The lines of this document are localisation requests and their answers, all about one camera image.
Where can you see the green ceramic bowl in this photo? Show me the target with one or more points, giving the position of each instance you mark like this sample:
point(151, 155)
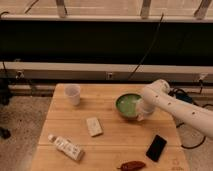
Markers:
point(126, 105)

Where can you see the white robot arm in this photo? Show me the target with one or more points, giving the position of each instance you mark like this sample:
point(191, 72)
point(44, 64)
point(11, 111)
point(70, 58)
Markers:
point(155, 95)

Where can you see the translucent plastic cup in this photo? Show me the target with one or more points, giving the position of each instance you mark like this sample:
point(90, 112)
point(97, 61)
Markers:
point(72, 92)

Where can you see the wooden table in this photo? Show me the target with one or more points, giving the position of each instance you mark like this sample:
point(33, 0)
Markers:
point(121, 140)

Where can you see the white tube bottle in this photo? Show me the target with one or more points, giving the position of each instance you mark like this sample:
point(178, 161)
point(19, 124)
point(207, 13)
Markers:
point(67, 147)

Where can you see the black smartphone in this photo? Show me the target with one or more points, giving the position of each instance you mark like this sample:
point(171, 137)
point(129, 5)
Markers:
point(156, 148)

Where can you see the dried red chili pepper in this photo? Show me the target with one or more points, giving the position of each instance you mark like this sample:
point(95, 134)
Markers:
point(132, 166)

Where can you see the black object on floor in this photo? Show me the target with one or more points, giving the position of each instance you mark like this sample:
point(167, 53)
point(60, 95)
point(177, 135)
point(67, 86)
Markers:
point(4, 133)

